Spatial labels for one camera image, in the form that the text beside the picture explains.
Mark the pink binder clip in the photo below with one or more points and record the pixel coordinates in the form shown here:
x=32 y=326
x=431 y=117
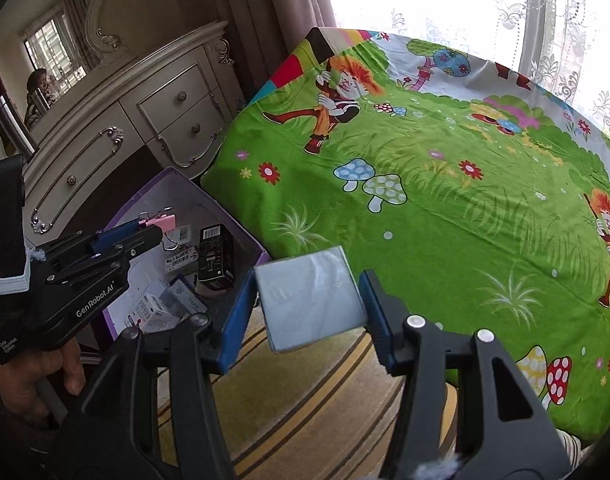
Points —
x=162 y=222

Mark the purple cardboard box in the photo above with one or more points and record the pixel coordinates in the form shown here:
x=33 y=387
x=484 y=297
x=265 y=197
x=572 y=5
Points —
x=185 y=195

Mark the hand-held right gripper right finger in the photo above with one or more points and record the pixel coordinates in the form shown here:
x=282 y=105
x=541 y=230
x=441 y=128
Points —
x=380 y=320

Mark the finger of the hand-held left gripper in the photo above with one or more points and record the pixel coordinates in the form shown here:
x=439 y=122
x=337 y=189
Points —
x=137 y=246
x=116 y=235

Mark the black box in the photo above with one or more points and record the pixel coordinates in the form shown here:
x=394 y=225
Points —
x=216 y=260

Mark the ornate white dresser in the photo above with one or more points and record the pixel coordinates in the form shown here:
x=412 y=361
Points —
x=85 y=160

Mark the striped beige blanket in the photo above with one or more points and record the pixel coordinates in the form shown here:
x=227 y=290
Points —
x=310 y=410

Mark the white printed box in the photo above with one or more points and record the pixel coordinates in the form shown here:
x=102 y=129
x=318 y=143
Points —
x=152 y=312

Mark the small silver box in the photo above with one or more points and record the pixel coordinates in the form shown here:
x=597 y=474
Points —
x=310 y=300

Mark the white lace curtain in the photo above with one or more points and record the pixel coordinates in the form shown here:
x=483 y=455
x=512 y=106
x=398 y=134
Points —
x=560 y=70

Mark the ornate framed mirror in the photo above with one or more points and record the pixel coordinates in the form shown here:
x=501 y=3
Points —
x=60 y=10

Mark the steel thermos bottle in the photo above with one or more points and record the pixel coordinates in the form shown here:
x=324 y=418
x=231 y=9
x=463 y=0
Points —
x=15 y=125

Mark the white box with pink label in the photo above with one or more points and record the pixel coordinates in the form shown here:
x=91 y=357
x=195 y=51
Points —
x=185 y=256

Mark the green cartoon printed bed sheet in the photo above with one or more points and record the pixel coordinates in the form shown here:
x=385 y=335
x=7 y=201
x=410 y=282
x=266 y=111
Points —
x=435 y=220

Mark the person's left hand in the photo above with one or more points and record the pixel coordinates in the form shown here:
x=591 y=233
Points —
x=30 y=377

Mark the brown curtain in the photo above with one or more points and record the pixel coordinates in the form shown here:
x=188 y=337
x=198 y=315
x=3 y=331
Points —
x=275 y=10

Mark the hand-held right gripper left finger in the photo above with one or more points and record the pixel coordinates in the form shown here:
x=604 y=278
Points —
x=235 y=320

